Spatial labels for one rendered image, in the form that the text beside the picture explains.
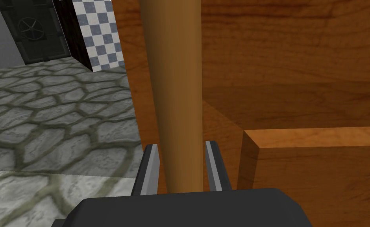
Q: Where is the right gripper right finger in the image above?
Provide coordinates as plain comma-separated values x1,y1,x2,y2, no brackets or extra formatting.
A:
205,140,233,192

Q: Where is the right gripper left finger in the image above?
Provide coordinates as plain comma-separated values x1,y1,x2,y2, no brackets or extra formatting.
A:
131,143,160,196

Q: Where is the brown wooden handle bar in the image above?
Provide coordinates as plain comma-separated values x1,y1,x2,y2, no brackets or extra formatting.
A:
139,0,204,194

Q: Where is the brown wooden cupboard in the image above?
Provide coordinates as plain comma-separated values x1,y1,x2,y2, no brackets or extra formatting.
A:
111,0,370,227

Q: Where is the dark safe with wheel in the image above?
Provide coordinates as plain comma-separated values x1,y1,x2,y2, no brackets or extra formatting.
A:
0,0,72,66

